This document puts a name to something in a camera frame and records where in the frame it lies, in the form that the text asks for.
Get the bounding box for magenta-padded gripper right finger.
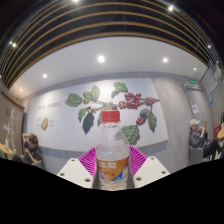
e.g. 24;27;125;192
127;145;171;189

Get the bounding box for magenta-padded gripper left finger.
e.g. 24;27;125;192
57;146;99;189

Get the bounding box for clear red-capped drink bottle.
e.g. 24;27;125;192
95;110;130;191

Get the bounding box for grey chair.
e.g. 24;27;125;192
31;159;44;169
188;146;205;165

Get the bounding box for person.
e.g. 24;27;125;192
13;133;44;166
188;118;221;158

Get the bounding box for small round wooden side table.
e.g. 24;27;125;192
0;143;14;156

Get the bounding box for round ceiling lights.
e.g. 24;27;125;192
8;0;214;93

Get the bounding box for large coffee plant wall mural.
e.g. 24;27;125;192
26;78;169;153

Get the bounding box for white wall board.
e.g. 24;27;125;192
200;66;222;97

